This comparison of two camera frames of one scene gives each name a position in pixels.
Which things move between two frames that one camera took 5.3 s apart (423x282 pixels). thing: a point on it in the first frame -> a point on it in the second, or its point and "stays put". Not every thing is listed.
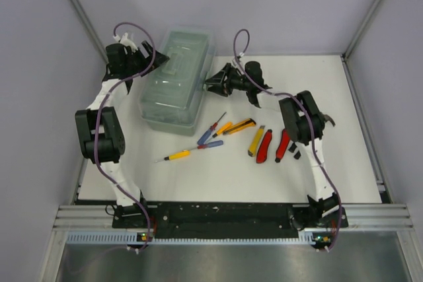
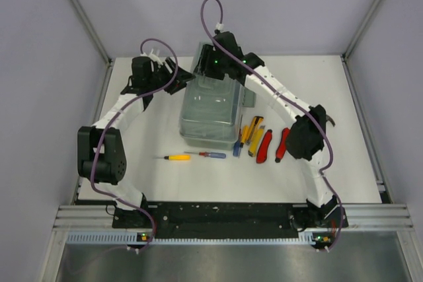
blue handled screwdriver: x=204 y=137 -> x=236 y=151
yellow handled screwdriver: x=226 y=126 -> x=244 y=135
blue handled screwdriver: x=206 y=146 -> x=211 y=154
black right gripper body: x=233 y=82 -> x=211 y=67
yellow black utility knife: x=248 y=123 -> x=256 y=121
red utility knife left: x=262 y=154 stays put
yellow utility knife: x=254 y=146 stays put
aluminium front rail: x=361 y=218 stays put
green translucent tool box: x=172 y=92 -> x=211 y=115
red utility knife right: x=285 y=141 stays put
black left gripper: x=138 y=53 -> x=179 y=81
